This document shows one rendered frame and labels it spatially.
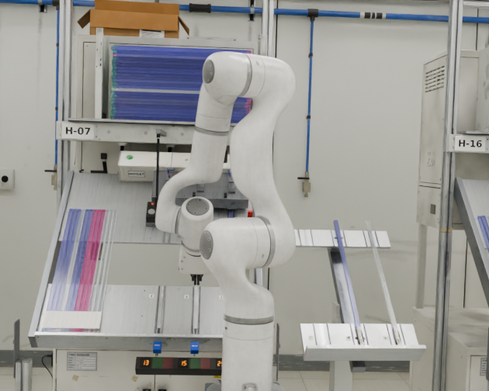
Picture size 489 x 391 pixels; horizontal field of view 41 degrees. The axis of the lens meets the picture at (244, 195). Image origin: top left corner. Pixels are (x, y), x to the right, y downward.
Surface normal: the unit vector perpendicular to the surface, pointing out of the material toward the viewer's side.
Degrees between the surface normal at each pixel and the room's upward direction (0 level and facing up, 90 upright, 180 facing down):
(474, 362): 90
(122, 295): 42
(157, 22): 75
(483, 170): 90
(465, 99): 90
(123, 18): 80
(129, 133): 90
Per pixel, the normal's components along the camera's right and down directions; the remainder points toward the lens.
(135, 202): 0.06, -0.70
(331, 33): 0.05, 0.05
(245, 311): -0.17, 0.04
